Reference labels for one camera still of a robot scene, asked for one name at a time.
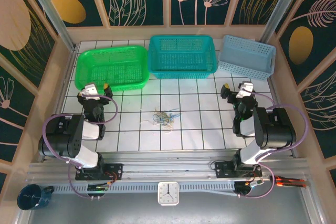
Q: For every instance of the light blue plastic basket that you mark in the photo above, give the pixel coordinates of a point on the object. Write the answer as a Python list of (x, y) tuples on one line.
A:
[(244, 56)]

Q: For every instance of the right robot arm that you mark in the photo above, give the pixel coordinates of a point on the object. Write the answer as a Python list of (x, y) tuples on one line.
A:
[(275, 129)]

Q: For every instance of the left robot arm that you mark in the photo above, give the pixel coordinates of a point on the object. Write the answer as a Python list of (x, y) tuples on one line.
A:
[(60, 140)]

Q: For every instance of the green plastic basket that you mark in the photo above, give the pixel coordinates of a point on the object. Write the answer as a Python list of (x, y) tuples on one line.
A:
[(113, 66)]

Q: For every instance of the teal plastic basket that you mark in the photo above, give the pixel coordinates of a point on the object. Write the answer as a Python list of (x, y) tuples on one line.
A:
[(181, 56)]

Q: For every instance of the small black electronics board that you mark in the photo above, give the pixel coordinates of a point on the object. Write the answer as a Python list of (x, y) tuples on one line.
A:
[(98, 188), (249, 184)]

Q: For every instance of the orange black hand tool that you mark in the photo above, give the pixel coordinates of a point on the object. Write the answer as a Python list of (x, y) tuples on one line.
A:
[(286, 181)]

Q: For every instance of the dark blue mug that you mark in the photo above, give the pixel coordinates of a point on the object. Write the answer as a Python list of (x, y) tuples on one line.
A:
[(29, 197)]

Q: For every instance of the white square clock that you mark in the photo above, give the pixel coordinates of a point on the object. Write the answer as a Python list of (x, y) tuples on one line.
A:
[(168, 192)]

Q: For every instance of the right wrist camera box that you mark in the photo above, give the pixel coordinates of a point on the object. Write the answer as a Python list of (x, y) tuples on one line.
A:
[(245, 90)]

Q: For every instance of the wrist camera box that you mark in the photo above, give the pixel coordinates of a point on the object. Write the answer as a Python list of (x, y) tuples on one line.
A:
[(90, 90), (245, 90)]

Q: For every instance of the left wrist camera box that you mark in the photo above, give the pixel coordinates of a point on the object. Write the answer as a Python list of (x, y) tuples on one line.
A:
[(90, 90)]

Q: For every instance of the aluminium table side rail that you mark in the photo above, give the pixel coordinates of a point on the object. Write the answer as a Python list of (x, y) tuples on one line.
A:
[(65, 82), (273, 87)]

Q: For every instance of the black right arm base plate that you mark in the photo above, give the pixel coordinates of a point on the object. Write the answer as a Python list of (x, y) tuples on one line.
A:
[(223, 170)]

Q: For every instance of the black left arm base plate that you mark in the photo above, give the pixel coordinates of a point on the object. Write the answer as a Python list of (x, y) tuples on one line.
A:
[(115, 171)]

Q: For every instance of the aluminium frame post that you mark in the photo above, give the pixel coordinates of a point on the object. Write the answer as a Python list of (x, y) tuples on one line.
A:
[(281, 6), (52, 14)]

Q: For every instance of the aluminium mounting rail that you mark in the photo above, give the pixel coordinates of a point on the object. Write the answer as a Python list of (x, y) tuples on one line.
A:
[(168, 167)]

